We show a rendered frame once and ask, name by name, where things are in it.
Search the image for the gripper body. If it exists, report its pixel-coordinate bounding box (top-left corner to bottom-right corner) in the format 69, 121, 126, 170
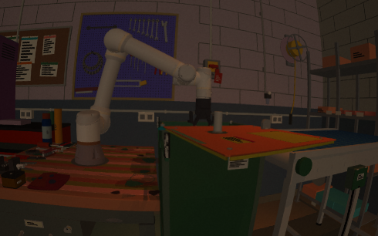
194, 98, 213, 119

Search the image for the orange drive cover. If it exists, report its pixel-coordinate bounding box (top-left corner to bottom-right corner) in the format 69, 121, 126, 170
164, 124, 337, 162

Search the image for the green drive housing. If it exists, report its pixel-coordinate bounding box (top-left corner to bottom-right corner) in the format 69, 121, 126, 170
157, 123, 266, 236

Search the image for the blue conveyor belt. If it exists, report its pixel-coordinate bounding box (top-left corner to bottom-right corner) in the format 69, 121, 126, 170
283, 128, 378, 152

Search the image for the yellow lockout box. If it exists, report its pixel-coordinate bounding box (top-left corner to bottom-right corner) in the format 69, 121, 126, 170
202, 59, 221, 76

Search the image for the white label plate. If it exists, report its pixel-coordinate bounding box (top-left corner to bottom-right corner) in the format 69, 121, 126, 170
227, 158, 249, 171

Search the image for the blue tool pegboard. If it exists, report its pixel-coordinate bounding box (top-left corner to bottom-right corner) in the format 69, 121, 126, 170
72, 12, 179, 102

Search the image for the green roller end cap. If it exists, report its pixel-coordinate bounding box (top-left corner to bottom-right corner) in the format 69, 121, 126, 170
295, 157, 313, 177

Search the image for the yellow tube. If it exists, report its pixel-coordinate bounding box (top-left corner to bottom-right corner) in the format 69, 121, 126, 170
53, 108, 64, 145

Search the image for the orange cardboard box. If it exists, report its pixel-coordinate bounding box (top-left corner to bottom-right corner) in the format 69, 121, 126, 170
350, 42, 376, 63
322, 55, 352, 69

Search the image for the grey shelf unit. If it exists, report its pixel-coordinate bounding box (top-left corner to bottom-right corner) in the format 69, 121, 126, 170
309, 29, 378, 134

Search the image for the blue spray can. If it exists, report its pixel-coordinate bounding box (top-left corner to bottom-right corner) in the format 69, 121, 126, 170
41, 113, 53, 145

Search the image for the teal box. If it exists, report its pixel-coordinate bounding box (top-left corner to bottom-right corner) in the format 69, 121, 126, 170
314, 187, 370, 220

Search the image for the dark red mat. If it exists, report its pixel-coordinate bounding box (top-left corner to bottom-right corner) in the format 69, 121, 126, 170
26, 171, 71, 191

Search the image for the green control box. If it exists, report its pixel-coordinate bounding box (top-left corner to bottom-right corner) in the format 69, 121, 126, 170
346, 164, 369, 190

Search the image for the brown notice board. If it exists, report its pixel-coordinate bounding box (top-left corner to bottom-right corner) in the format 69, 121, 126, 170
0, 26, 73, 87

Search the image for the red toolbox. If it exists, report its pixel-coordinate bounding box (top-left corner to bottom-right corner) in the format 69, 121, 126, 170
0, 120, 72, 146

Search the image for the purple cabinet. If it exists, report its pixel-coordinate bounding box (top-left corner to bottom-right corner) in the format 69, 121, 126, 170
0, 34, 19, 121

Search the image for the brown box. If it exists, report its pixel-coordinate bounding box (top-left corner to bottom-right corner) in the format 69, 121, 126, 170
1, 170, 27, 189

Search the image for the grey cover handle post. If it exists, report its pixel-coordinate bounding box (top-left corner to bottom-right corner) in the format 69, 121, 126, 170
208, 110, 228, 135

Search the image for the grey wall conduit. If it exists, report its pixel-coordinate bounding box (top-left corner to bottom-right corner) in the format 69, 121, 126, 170
14, 107, 309, 116

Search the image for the hanging pendant switch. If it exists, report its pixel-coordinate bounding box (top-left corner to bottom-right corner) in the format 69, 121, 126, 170
258, 0, 273, 105

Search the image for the yellow hose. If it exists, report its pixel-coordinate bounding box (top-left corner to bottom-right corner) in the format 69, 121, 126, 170
288, 57, 298, 125

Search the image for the yellow hose reel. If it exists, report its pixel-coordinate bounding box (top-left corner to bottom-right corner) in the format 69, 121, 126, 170
279, 33, 309, 67

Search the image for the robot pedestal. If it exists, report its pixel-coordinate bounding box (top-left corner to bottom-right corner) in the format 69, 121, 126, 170
72, 140, 109, 167

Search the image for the white conveyor frame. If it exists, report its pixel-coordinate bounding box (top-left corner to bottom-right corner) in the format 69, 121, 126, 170
265, 127, 378, 236

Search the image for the black cable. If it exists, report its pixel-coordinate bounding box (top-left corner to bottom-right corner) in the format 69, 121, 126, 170
339, 187, 360, 236

